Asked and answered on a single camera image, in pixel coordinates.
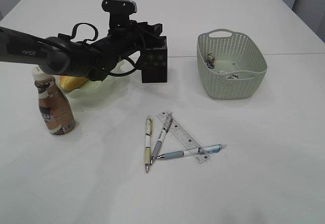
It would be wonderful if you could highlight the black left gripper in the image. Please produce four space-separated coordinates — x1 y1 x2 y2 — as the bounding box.
126 20 164 54

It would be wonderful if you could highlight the brown paper ball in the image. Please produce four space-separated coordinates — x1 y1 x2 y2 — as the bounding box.
206 52 215 69

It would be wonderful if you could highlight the grey grip patterned pen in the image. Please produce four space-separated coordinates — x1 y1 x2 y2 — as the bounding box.
150 113 173 165

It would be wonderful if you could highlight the golden sugared bread roll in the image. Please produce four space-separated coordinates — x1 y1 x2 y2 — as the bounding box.
59 76 88 91

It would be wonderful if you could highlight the white pink paper ball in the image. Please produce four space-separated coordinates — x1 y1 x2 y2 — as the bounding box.
218 70 239 80

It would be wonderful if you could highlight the brown coffee drink bottle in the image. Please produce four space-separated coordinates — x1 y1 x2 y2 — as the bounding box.
32 67 75 135

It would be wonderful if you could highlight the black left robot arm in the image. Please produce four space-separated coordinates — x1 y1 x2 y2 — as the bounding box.
1 20 168 83

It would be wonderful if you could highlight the black square pen holder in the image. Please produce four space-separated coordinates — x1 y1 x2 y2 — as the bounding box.
141 36 168 83

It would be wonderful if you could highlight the pale green wavy glass plate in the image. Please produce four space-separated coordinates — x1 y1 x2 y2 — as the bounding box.
58 76 120 99

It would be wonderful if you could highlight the white and beige pen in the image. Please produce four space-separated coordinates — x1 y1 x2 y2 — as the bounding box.
144 116 153 173

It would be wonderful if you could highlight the grey-green woven plastic basket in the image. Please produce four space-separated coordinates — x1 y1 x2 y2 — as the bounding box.
197 29 268 100

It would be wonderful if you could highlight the blue grey retractable pen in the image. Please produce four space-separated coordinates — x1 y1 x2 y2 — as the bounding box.
156 144 226 159

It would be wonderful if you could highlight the clear plastic ruler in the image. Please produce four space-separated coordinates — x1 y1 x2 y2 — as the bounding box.
157 111 210 164

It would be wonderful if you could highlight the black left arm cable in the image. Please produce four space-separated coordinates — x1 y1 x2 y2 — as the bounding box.
70 22 148 78

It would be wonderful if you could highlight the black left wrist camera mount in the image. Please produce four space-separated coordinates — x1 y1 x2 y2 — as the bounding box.
102 0 137 29

